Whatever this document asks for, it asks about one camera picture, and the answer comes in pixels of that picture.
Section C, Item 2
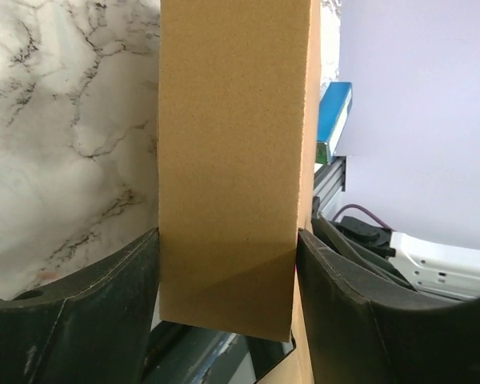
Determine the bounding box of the brown cardboard box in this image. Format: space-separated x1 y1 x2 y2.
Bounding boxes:
158 1 321 383

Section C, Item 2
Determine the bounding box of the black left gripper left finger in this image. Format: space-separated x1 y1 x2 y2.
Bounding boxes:
0 229 159 384

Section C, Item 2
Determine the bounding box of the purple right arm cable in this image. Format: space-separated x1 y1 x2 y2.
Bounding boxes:
330 203 393 231

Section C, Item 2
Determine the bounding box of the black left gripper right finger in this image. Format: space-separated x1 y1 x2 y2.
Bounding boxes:
297 230 480 383

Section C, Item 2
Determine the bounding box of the blue white toothpaste box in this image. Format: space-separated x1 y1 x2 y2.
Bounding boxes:
315 82 353 165

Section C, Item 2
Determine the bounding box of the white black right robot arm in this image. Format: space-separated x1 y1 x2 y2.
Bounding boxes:
312 216 480 301

